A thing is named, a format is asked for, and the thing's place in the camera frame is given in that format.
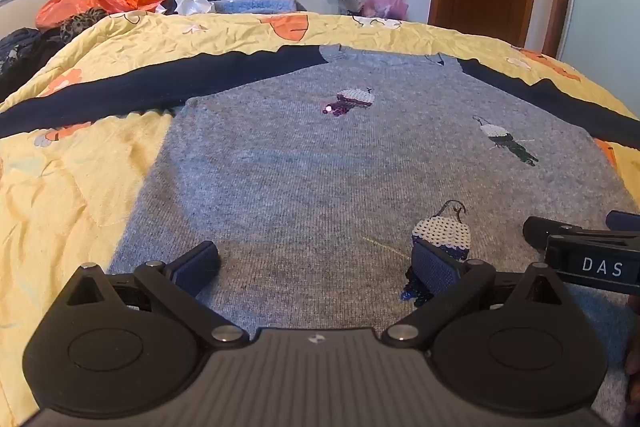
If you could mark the grey sweater with navy sleeves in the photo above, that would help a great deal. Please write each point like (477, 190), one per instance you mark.
(320, 177)

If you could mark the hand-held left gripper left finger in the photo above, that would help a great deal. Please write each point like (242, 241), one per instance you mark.
(196, 268)

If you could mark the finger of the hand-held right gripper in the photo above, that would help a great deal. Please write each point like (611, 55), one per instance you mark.
(625, 222)
(542, 232)

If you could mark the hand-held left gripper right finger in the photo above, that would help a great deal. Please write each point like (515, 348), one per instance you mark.
(434, 269)

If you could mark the light blue knit cloth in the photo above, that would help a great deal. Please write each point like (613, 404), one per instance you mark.
(260, 6)

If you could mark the dark patterned clothes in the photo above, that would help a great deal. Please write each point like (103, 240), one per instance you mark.
(30, 47)

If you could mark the yellow printed blanket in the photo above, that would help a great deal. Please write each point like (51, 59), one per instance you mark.
(75, 187)

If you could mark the pink plastic bag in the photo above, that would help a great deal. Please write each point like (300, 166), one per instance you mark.
(385, 2)

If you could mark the white and dark crumpled cloth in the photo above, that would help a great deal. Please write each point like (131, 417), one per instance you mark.
(187, 3)

